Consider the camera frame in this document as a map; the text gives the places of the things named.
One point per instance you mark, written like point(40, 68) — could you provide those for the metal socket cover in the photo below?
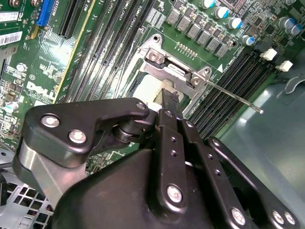
point(166, 75)

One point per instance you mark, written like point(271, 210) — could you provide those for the silver CPU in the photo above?
point(152, 88)

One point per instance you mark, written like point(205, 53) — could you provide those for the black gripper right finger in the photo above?
point(209, 162)

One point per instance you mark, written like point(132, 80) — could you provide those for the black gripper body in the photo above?
point(114, 198)

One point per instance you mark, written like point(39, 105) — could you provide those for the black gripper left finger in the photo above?
point(71, 119)

